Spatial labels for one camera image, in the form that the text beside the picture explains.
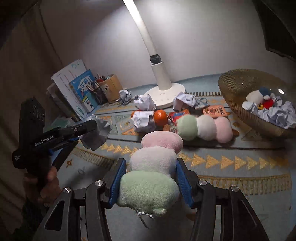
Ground white tall book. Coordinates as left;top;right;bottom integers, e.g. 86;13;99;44
51;59;87;120

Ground paper ball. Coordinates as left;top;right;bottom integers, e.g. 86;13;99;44
79;114;112;151

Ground small plush in basket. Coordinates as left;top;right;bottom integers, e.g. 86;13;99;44
246;87;276;110

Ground woven wicker basket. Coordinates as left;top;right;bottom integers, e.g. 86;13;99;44
218;69;295;138

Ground orange tangerine right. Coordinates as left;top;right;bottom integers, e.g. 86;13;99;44
154;109;168;127

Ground white desk lamp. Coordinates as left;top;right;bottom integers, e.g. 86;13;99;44
123;0;186;109

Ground blue cover workbook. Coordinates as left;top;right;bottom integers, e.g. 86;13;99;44
69;70;98;113

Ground crumpled paper near holder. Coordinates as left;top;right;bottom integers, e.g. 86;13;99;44
117;89;133;105

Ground person left hand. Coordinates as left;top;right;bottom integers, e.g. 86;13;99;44
23;166;62;206

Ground crumpled paper right centre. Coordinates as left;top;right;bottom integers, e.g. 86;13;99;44
173;92;196;111

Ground orange red card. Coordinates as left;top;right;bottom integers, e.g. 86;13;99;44
203;105;228;118

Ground red snack packet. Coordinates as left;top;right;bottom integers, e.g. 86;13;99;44
169;109;190;124

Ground crumpled papers in basket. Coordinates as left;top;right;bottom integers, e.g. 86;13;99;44
242;96;295;130

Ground three-colour dango plush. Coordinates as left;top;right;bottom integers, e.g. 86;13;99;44
117;131;183;218

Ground crumpled paper by tangerines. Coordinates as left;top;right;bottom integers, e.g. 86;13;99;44
132;111;156;133

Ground bamboo pen holder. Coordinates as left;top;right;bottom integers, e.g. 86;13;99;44
99;74;122;103

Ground stack of books left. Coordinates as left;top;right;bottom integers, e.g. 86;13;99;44
46;83;79;127

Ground crumpled paper on lamp base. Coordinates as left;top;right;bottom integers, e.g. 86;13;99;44
134;94;156;111

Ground patterned blue rug mat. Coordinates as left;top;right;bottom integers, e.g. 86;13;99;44
55;74;296;241

